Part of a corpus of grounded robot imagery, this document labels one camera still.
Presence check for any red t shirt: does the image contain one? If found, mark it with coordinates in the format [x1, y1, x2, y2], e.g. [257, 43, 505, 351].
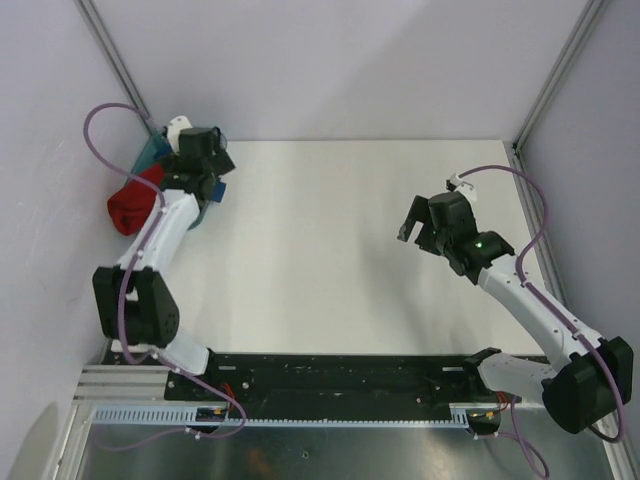
[107, 180, 156, 236]

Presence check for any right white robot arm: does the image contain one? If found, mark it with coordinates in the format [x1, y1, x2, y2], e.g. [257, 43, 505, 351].
[398, 192, 634, 434]

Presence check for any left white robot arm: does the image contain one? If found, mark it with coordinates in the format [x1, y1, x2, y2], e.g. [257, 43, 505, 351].
[92, 117, 235, 400]

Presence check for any dark blue t shirt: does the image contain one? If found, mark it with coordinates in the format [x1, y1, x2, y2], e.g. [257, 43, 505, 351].
[210, 181, 227, 203]

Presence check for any teal plastic bin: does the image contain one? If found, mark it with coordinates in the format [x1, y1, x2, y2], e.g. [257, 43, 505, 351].
[131, 134, 224, 230]

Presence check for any left aluminium frame post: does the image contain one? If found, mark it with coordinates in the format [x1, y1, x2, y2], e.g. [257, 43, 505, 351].
[72, 0, 149, 114]

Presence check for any aluminium frame post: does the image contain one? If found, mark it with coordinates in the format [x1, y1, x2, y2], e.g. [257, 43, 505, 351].
[72, 0, 149, 114]
[511, 0, 611, 157]

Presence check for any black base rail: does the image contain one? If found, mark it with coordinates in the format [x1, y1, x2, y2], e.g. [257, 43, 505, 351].
[102, 350, 524, 416]

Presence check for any right aluminium frame post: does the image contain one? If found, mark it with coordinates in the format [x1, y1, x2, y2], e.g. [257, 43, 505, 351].
[511, 0, 611, 157]

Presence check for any grey slotted cable duct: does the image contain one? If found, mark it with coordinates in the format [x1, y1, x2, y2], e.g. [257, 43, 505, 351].
[90, 403, 474, 430]

